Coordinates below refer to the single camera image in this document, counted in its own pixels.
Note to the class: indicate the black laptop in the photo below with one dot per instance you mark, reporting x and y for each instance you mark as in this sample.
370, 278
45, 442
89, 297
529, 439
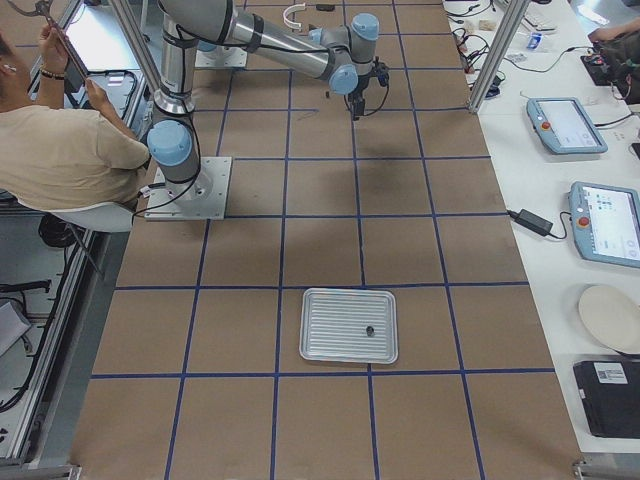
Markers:
609, 391

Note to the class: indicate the white curved plastic part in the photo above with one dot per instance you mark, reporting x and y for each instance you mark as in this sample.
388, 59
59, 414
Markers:
288, 16

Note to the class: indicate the long metal rod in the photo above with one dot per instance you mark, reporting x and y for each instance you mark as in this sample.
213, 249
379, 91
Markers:
76, 71

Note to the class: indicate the beige round plate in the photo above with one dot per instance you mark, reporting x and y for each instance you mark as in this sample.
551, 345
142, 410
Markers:
611, 317

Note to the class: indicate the aluminium frame post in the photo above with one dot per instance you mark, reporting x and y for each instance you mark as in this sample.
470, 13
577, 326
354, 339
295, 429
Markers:
502, 39

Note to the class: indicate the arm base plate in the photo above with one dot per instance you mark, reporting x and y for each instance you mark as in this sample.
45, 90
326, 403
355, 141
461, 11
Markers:
221, 58
205, 199

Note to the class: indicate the seated person beige shirt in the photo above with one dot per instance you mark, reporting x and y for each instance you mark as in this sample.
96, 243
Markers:
55, 158

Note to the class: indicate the white chair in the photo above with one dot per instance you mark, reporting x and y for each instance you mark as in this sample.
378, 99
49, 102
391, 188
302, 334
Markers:
105, 217

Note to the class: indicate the teach pendant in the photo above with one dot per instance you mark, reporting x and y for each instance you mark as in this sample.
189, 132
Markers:
564, 127
605, 223

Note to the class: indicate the black power adapter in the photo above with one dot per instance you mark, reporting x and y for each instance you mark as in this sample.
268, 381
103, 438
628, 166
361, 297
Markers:
531, 222

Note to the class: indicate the near teach pendant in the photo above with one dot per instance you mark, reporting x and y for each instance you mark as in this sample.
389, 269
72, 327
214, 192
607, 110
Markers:
605, 223

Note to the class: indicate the far teach pendant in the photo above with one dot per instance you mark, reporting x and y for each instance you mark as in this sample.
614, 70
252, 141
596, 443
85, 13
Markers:
564, 127

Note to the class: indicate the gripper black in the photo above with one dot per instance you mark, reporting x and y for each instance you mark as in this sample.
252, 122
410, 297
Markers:
358, 96

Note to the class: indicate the ribbed metal tray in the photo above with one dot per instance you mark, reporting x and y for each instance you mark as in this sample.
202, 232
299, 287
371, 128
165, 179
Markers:
334, 321

